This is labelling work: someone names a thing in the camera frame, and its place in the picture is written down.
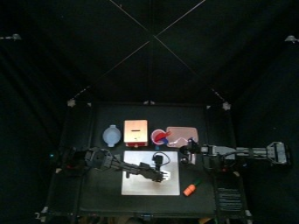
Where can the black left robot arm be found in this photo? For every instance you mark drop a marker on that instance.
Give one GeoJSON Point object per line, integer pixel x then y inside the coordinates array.
{"type": "Point", "coordinates": [117, 164]}

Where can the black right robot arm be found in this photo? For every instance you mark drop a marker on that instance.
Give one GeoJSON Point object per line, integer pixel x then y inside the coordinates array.
{"type": "Point", "coordinates": [249, 151]}

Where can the white rectangular board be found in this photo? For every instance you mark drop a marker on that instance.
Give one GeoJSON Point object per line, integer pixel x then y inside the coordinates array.
{"type": "Point", "coordinates": [147, 187]}

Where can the pink cutting board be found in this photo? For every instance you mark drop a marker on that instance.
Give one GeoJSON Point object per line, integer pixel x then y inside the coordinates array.
{"type": "Point", "coordinates": [183, 132]}

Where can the red toy spatula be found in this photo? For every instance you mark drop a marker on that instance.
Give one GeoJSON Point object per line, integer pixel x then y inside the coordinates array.
{"type": "Point", "coordinates": [166, 135]}

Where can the orange toy carrot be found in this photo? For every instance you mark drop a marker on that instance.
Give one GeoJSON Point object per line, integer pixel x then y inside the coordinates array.
{"type": "Point", "coordinates": [190, 190]}

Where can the tan wooden box red base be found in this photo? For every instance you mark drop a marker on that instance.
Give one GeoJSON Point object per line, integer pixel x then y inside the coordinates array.
{"type": "Point", "coordinates": [135, 131]}

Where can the pale blue bowl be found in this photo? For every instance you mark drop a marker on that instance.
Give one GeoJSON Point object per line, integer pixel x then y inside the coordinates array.
{"type": "Point", "coordinates": [111, 136]}

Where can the white text sticker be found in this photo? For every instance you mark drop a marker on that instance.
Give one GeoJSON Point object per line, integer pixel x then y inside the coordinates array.
{"type": "Point", "coordinates": [230, 199]}

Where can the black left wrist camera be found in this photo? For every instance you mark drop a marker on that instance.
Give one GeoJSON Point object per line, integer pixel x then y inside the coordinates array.
{"type": "Point", "coordinates": [158, 159]}

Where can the grey frame corner bracket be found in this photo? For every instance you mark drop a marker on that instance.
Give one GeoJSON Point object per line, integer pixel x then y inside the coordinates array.
{"type": "Point", "coordinates": [71, 102]}
{"type": "Point", "coordinates": [15, 37]}
{"type": "Point", "coordinates": [291, 38]}
{"type": "Point", "coordinates": [226, 106]}

